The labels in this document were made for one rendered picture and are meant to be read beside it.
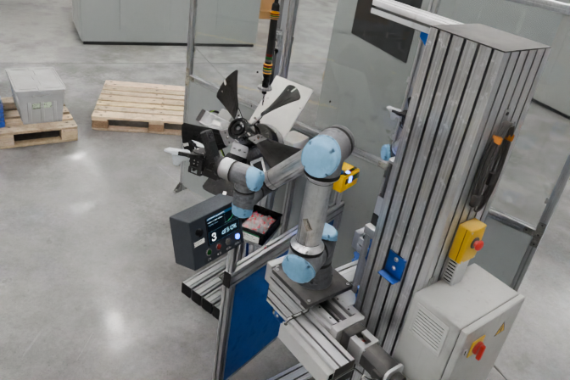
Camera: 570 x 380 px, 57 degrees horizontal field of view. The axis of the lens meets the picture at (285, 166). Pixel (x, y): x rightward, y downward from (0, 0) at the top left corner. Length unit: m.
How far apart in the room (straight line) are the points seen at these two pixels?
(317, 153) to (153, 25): 6.59
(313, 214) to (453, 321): 0.54
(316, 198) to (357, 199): 1.66
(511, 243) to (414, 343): 1.24
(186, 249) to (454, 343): 0.94
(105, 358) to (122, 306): 0.39
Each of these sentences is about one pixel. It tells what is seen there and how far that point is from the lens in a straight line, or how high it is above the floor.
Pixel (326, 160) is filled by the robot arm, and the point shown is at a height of 1.63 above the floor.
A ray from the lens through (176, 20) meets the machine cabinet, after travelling 8.07.
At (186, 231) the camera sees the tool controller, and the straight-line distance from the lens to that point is 1.89.
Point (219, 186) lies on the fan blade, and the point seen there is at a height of 0.97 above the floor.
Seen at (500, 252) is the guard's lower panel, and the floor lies 0.79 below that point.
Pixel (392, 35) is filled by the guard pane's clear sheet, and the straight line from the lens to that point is 2.96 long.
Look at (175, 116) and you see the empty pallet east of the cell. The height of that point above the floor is 0.14.
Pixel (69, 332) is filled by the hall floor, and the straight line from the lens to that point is 3.27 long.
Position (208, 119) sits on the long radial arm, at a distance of 3.00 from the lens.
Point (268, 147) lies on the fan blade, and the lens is 2.60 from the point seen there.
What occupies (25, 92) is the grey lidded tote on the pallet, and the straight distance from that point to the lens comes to 5.05.
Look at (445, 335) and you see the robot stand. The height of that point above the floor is 1.18.
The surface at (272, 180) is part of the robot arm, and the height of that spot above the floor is 1.40.
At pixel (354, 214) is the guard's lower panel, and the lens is 3.35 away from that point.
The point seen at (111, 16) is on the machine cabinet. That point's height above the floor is 0.41.
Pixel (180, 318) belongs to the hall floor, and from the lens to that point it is 3.30.
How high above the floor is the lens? 2.32
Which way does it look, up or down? 28 degrees down
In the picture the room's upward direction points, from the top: 9 degrees clockwise
